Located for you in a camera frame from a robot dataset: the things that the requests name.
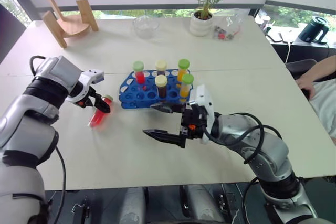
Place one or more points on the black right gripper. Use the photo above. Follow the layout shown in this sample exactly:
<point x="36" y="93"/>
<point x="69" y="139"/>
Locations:
<point x="193" y="121"/>

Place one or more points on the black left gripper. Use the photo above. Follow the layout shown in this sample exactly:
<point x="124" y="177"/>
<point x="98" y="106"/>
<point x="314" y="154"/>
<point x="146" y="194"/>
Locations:
<point x="88" y="97"/>

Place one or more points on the red test tube green cap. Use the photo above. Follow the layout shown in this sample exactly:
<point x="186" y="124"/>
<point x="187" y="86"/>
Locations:
<point x="95" y="119"/>
<point x="139" y="73"/>

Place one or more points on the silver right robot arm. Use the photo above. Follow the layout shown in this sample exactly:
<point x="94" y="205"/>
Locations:
<point x="270" y="155"/>

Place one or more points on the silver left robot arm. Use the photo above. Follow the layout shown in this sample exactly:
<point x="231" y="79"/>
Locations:
<point x="23" y="129"/>

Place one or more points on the person's bare forearm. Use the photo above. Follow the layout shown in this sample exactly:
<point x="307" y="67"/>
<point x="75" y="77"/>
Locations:
<point x="324" y="68"/>

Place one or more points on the blue test tube rack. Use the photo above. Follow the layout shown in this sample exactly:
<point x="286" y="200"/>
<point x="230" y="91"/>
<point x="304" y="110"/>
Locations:
<point x="131" y="95"/>

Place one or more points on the brown test tube cream cap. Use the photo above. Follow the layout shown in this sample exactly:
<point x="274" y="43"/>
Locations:
<point x="161" y="67"/>
<point x="161" y="87"/>

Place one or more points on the yellow test tube green cap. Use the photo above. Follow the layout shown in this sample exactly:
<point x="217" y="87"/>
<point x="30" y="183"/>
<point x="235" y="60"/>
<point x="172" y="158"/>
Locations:
<point x="185" y="89"/>

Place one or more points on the orange test tube green cap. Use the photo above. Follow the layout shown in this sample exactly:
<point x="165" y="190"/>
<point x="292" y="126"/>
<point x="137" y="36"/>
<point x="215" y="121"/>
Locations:
<point x="183" y="70"/>

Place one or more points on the person's bare hand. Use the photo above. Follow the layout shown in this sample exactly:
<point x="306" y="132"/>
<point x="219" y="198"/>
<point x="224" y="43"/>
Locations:
<point x="306" y="83"/>

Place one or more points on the wooden curved stand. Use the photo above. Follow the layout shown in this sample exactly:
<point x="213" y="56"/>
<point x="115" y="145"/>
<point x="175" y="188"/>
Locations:
<point x="69" y="26"/>

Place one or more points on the clear glass bowl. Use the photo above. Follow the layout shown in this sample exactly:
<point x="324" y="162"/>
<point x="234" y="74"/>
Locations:
<point x="145" y="27"/>

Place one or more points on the dark rounded grey shape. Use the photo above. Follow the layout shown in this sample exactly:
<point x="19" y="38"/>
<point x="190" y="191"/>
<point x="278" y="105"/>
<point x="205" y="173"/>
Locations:
<point x="200" y="205"/>
<point x="132" y="205"/>

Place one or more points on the palm plant in white pot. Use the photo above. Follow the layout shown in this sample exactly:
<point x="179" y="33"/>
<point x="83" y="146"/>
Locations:
<point x="200" y="26"/>

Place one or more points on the clear plastic bag of items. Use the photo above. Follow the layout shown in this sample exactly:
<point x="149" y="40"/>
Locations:
<point x="225" y="33"/>

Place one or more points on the dark monitor panel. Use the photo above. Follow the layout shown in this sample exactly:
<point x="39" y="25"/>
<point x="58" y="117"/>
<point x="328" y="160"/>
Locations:
<point x="9" y="35"/>

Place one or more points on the white paper cup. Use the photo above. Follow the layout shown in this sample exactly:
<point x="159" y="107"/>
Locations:
<point x="264" y="20"/>

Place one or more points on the dark grey chair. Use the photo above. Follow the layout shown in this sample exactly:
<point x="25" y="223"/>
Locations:
<point x="299" y="68"/>

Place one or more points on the black side table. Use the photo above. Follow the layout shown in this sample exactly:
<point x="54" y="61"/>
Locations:
<point x="307" y="51"/>

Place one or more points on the person's white shirt torso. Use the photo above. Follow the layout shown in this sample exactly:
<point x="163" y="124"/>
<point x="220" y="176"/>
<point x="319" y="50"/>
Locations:
<point x="325" y="103"/>

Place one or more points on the dark green kettle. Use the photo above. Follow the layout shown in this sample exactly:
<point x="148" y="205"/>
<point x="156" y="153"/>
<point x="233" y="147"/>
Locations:
<point x="311" y="31"/>

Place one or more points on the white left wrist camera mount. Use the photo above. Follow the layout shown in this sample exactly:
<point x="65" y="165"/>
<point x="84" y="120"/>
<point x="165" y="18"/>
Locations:
<point x="92" y="75"/>

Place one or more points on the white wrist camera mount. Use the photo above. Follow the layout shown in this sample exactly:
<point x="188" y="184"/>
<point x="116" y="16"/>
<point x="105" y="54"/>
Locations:
<point x="92" y="75"/>
<point x="204" y="98"/>

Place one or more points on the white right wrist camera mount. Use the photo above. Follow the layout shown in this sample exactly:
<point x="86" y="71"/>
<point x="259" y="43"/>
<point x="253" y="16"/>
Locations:
<point x="204" y="98"/>

